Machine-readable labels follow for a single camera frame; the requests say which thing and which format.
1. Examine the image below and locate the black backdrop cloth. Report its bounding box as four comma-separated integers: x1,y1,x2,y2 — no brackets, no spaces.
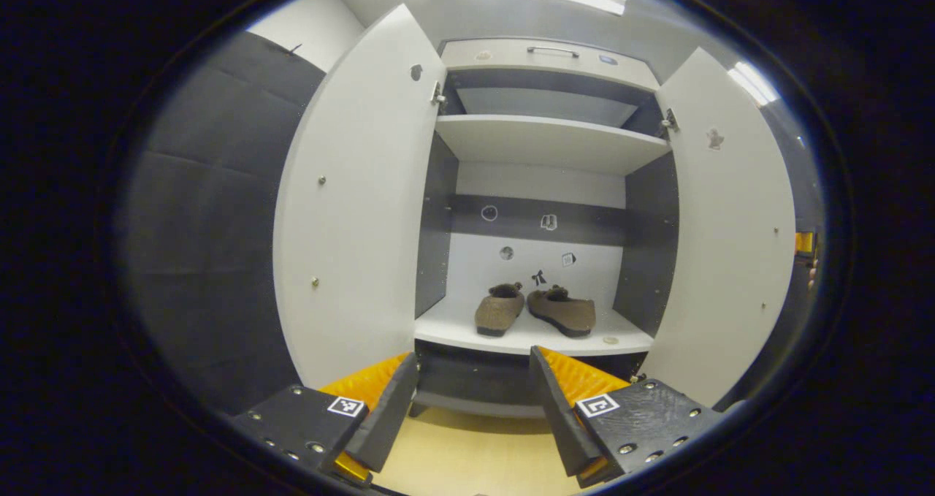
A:
117,32,830,416

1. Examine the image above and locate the small ceiling light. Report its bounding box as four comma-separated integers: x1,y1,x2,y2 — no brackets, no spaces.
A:
727,61,781,107

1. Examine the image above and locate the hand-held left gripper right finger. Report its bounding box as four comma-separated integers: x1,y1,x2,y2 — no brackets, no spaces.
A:
529,346,725,489

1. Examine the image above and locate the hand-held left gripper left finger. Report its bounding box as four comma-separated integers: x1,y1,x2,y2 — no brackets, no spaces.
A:
231,351,421,489

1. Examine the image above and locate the white shoe cabinet door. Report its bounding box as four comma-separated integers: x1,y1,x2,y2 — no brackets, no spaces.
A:
272,3,448,391
643,47,797,409

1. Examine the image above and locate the brown fuzzy slipper shoe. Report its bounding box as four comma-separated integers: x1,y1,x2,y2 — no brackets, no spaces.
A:
527,285,597,338
474,282,526,337

